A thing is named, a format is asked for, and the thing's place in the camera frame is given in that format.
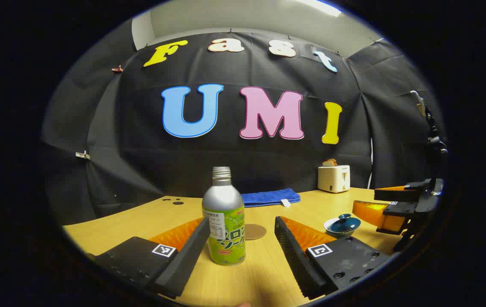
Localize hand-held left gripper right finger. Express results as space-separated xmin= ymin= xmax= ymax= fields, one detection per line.
xmin=274 ymin=216 xmax=393 ymax=300

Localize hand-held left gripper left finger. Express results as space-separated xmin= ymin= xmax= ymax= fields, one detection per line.
xmin=86 ymin=217 xmax=212 ymax=299

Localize round brown coaster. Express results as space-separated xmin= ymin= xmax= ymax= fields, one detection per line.
xmin=245 ymin=224 xmax=267 ymax=240

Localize silver green water bottle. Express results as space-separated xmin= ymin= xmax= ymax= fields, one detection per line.
xmin=202 ymin=167 xmax=246 ymax=266

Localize white toaster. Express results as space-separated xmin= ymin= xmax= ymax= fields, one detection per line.
xmin=317 ymin=165 xmax=351 ymax=194

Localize folded blue towel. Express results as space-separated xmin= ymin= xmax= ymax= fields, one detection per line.
xmin=241 ymin=188 xmax=301 ymax=208

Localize black backdrop cloth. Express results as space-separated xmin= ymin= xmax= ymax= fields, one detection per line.
xmin=40 ymin=30 xmax=446 ymax=226

